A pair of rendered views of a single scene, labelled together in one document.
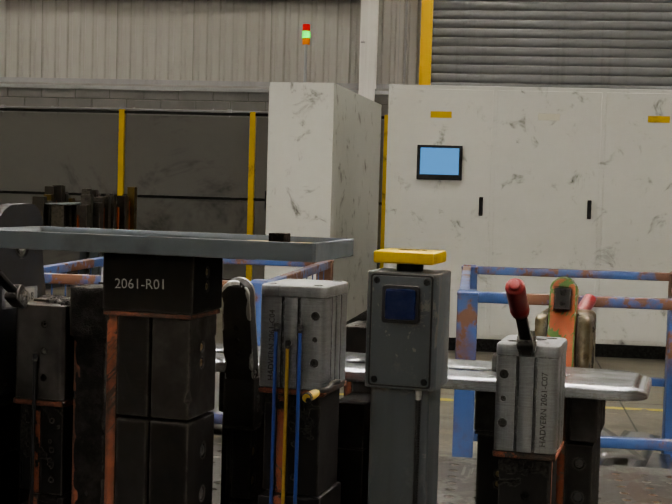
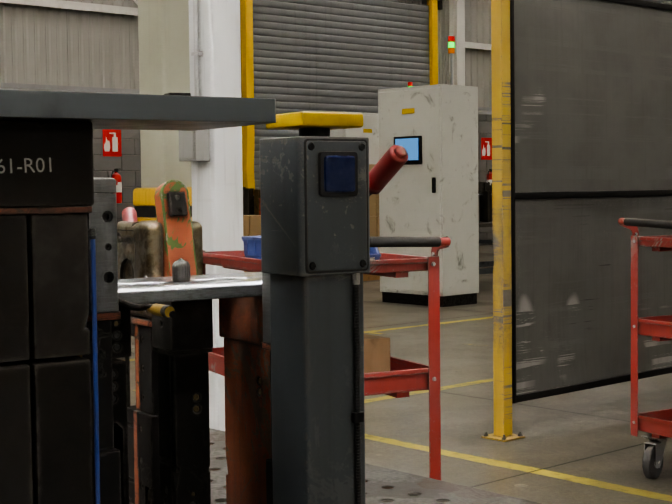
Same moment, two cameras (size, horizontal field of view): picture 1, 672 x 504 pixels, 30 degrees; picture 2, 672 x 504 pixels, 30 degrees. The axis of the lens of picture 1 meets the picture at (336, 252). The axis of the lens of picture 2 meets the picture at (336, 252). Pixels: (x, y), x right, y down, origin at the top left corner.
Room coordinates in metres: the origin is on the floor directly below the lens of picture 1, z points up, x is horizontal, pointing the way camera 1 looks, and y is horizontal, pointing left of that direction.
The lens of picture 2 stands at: (0.53, 0.71, 1.10)
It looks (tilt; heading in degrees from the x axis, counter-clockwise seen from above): 3 degrees down; 311
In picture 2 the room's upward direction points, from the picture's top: 1 degrees counter-clockwise
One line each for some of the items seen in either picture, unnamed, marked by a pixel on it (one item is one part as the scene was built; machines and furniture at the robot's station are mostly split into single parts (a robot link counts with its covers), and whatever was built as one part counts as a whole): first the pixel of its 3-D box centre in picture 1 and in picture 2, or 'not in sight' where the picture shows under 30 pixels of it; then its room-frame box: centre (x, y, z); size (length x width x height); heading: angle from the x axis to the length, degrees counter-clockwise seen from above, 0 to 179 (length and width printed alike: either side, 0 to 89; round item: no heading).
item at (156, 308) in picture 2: (322, 389); (139, 306); (1.35, 0.01, 1.00); 0.12 x 0.01 x 0.01; 164
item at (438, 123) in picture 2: not in sight; (426, 171); (7.49, -8.73, 1.22); 0.80 x 0.54 x 2.45; 174
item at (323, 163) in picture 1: (327, 185); not in sight; (10.75, 0.09, 1.22); 2.40 x 0.54 x 2.45; 169
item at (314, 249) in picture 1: (164, 242); (5, 110); (1.29, 0.18, 1.16); 0.37 x 0.14 x 0.02; 74
